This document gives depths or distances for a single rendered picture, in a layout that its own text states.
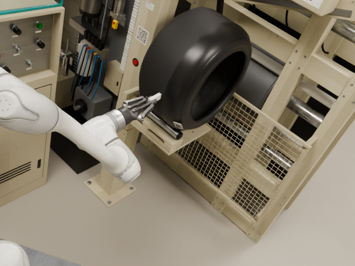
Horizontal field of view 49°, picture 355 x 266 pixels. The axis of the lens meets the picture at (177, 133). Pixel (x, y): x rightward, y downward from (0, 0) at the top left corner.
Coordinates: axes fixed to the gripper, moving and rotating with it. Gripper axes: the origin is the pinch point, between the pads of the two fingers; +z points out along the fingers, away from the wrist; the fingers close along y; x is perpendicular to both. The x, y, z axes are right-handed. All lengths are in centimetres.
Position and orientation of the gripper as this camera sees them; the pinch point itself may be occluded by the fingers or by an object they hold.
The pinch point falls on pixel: (154, 98)
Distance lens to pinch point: 173.8
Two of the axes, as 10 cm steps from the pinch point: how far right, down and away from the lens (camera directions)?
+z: 6.7, -4.5, 6.0
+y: -7.2, -5.9, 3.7
